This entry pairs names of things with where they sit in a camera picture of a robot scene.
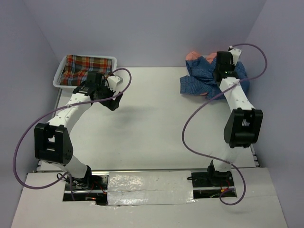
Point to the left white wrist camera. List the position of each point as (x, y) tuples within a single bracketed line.
[(113, 82)]

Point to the blue checked long sleeve shirt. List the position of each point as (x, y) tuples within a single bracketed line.
[(199, 80)]

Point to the silver foil tape sheet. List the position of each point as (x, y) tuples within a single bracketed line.
[(149, 188)]

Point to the left white plastic basket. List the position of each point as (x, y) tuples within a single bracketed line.
[(71, 80)]

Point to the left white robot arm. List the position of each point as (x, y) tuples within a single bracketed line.
[(52, 141)]

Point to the white cardboard front cover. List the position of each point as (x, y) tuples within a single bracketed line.
[(260, 208)]

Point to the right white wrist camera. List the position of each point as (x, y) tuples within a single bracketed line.
[(236, 53)]

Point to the salmon orange shirt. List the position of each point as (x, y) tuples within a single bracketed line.
[(195, 55)]

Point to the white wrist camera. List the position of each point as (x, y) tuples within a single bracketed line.
[(236, 53), (113, 82)]

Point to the orange plaid folded shirt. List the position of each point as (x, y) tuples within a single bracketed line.
[(86, 70)]

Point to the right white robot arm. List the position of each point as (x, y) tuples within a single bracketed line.
[(244, 123)]

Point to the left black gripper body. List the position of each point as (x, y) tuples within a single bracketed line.
[(105, 92)]

